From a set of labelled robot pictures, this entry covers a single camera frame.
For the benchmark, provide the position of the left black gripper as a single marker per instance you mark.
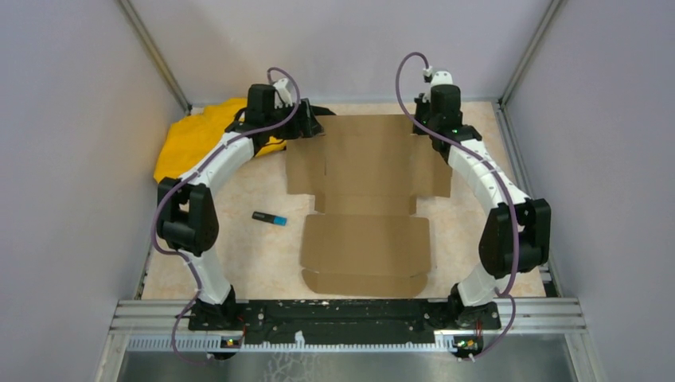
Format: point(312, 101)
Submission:
point(306, 127)

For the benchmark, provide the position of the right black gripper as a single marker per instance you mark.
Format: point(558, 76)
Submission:
point(421, 104)

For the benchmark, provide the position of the brown cardboard box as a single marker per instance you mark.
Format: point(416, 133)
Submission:
point(366, 173)

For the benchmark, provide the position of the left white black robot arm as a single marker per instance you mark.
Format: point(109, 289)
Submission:
point(186, 217)

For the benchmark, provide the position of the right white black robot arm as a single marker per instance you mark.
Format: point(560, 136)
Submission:
point(516, 236)

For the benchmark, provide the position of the black cloth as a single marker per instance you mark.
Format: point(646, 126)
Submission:
point(320, 111)

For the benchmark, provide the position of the black blue marker pen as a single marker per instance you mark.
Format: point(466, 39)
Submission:
point(269, 218)

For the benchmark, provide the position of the yellow shirt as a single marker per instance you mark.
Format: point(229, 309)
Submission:
point(190, 139)

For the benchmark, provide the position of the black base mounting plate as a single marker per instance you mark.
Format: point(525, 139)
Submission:
point(342, 321)

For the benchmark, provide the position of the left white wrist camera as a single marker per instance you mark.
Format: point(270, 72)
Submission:
point(283, 93)

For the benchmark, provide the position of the aluminium frame rail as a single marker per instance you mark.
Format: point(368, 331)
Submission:
point(151, 325)

